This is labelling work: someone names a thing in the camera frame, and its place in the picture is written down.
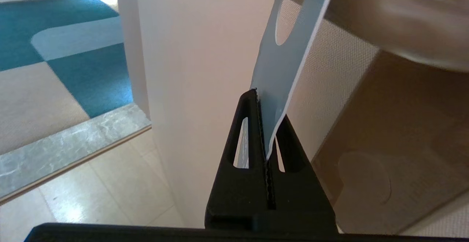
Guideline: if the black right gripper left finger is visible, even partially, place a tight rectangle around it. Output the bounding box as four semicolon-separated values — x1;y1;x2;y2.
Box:
204;89;270;231

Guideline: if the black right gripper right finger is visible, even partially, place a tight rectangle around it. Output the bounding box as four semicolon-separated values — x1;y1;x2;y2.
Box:
253;114;337;234

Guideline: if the do-not-disturb door hanger sign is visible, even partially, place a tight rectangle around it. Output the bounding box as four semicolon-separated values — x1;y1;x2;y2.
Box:
238;0;339;170

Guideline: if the brown door lock plate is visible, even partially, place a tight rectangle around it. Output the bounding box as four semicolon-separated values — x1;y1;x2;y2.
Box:
311;0;469;235

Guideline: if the beige door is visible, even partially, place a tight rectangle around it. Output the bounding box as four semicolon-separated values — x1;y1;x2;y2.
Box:
134;0;469;237

